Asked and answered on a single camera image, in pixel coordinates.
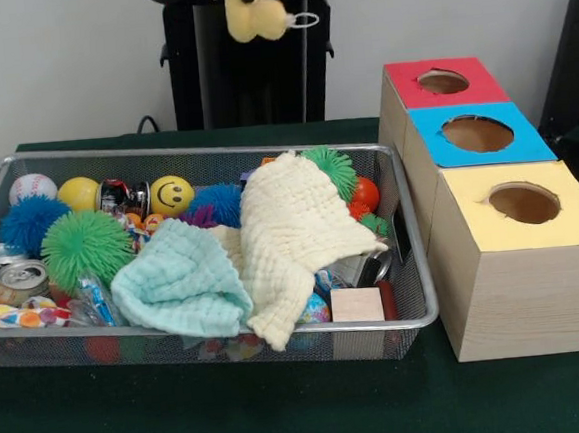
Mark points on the yellow tennis ball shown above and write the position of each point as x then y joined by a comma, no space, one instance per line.
172,196

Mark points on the cream yellow waffle cloth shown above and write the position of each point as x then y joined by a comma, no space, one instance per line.
306,230

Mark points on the clear mesh bin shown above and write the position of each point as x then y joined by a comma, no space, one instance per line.
416,297

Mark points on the black red drink can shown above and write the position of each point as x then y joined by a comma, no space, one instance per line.
123,198

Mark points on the wooden box with three holes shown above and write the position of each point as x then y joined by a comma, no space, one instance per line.
515,279

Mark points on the mint green waffle cloth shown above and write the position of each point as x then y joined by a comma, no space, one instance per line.
179,280

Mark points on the silver black metal can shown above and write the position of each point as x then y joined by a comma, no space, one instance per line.
372,265

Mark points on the large green fuzzy ball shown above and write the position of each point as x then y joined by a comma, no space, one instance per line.
88,250

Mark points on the tan drink can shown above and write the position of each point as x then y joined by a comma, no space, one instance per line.
19,284

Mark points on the dark blue spiky ball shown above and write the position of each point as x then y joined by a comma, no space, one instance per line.
218,204

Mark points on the pale yellow duck toy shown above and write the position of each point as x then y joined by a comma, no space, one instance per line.
254,19

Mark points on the dark green table cloth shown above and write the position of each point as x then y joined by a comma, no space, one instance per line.
285,407

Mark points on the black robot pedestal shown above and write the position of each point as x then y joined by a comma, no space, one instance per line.
249,79

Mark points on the smooth yellow ball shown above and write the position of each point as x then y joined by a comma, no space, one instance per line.
79,193

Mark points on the red ball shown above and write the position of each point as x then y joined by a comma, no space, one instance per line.
365,194

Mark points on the blue fuzzy ball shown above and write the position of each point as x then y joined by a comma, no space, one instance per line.
29,222

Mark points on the white baseball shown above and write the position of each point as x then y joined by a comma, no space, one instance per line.
31,188

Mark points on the pale wooden cube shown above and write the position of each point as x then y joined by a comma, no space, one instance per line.
358,305

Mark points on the colourful polka dot fabric toy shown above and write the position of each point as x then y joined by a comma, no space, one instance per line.
22,318

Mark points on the black equipment stand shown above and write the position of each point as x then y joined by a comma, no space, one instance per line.
573,54

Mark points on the green spiky ball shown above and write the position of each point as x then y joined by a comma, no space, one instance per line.
333,170

